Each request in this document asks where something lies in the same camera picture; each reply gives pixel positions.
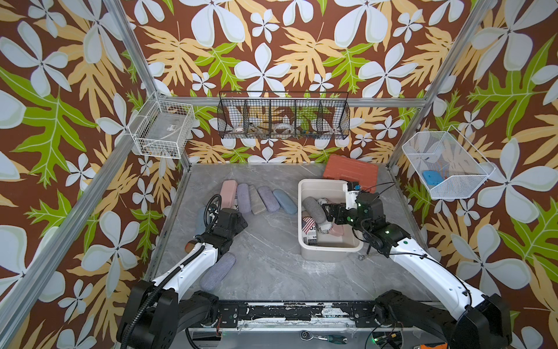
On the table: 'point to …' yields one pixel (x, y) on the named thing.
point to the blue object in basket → (432, 177)
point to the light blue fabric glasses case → (285, 201)
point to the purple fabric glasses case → (268, 199)
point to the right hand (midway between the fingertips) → (329, 204)
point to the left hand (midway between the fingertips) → (235, 219)
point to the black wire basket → (283, 115)
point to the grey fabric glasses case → (314, 209)
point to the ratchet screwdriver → (307, 336)
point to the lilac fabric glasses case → (243, 198)
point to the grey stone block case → (258, 205)
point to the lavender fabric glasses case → (217, 272)
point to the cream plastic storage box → (320, 240)
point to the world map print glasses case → (325, 227)
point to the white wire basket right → (449, 166)
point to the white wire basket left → (163, 129)
